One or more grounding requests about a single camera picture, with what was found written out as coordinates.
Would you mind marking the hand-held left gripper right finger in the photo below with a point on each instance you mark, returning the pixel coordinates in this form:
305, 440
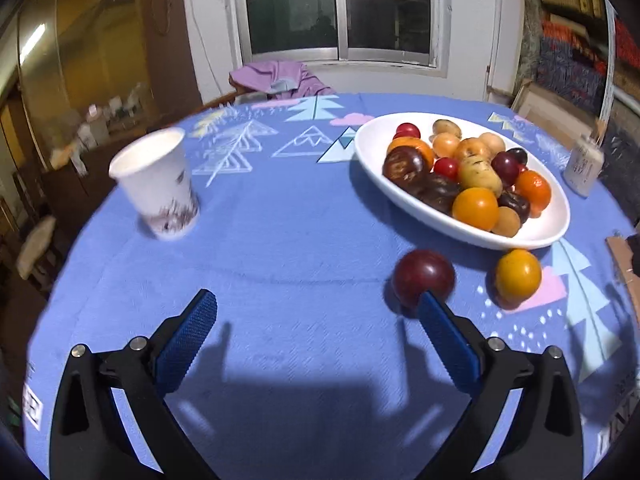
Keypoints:
447, 340

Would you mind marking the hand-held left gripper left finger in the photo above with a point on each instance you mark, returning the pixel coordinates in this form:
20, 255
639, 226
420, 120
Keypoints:
187, 345

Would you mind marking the dark red plum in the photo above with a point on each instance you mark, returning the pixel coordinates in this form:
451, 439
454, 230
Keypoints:
505, 167
422, 275

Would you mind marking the small yellow tomato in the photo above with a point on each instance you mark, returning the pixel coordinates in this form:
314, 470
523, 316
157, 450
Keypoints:
517, 275

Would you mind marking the tan longan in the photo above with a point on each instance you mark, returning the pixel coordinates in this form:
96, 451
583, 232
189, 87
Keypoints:
506, 221
494, 142

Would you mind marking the orange tomato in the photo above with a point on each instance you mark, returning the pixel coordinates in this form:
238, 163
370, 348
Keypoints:
475, 208

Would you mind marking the smooth dark water chestnut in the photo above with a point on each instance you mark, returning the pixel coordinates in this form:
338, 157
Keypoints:
439, 194

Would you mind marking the yellow brown-spotted potato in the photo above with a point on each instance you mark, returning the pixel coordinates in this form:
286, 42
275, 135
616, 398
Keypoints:
479, 175

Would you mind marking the sprouted dark water chestnut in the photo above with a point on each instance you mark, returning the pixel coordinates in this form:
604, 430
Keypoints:
402, 167

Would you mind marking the pale yellow longan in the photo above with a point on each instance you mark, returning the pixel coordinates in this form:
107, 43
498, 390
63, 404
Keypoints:
445, 145

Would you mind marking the large orange mandarin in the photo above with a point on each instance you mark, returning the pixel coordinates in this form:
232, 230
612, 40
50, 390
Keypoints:
417, 146

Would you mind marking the white oval plate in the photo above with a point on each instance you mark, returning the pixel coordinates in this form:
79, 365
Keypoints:
372, 145

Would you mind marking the speckled brown longan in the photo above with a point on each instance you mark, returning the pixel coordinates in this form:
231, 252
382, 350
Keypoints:
446, 127

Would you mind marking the blue patterned tablecloth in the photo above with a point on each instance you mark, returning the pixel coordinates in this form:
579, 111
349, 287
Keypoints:
275, 260

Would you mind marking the white floral paper cup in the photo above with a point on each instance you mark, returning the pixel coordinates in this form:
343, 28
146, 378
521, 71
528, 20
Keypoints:
155, 185

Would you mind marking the small orange mandarin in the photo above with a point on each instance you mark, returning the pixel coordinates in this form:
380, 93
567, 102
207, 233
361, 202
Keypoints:
535, 191

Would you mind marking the pale seat cushion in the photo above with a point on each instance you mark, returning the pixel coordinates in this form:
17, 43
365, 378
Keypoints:
35, 245

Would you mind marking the brown cardboard piece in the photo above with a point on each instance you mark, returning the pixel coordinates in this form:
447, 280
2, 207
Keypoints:
622, 265

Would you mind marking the white labelled jar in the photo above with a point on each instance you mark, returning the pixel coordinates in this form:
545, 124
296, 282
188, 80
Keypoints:
582, 165

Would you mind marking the wooden chair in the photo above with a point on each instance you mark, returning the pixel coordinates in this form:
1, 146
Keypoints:
220, 100

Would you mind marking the cardboard box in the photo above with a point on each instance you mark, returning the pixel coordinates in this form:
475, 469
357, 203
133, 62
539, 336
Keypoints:
545, 110

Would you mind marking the purple cloth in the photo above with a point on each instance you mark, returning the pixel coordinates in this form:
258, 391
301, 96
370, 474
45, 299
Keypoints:
280, 77

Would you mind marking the shelf of patterned boxes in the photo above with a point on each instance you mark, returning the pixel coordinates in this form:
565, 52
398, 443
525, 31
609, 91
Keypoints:
565, 55

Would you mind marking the wooden cabinet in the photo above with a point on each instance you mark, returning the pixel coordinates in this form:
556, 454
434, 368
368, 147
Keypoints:
100, 35

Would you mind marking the sliding window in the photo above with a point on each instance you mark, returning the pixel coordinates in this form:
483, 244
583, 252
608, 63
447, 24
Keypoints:
340, 5

